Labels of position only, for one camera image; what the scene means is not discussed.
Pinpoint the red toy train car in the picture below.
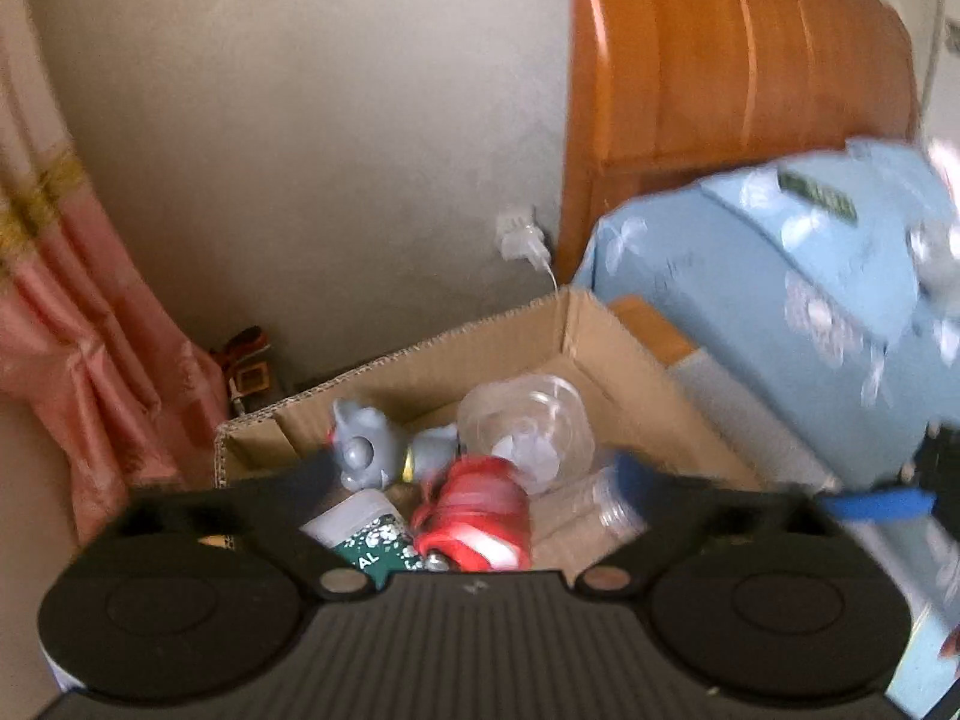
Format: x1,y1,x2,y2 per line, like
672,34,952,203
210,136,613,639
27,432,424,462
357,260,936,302
410,455,532,572

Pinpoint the clear plastic cup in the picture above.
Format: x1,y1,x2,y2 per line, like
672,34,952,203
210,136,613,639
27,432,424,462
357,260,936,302
530,466,647,543

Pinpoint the white green labelled container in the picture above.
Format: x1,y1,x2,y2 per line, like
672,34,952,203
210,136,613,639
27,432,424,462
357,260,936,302
301,489,425,589

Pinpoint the light blue floral pillow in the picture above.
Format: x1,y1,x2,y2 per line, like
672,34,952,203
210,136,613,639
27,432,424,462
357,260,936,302
574,138,958,484

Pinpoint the grey toy figure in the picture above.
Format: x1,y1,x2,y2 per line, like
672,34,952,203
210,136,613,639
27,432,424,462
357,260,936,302
329,398,459,493

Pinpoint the pink curtain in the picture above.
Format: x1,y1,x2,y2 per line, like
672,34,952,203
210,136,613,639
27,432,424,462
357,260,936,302
2,0,226,541

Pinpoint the clear round plastic jar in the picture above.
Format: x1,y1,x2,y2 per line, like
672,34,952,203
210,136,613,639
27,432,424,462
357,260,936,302
455,374,596,496

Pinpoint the cardboard box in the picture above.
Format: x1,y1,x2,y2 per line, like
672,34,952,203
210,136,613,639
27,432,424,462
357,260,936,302
213,286,763,587

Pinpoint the orange wooden headboard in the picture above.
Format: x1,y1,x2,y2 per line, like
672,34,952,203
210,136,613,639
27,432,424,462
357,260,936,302
555,0,919,281

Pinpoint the white wall charger plug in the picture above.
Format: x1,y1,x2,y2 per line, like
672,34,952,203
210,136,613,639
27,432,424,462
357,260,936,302
496,206,558,289

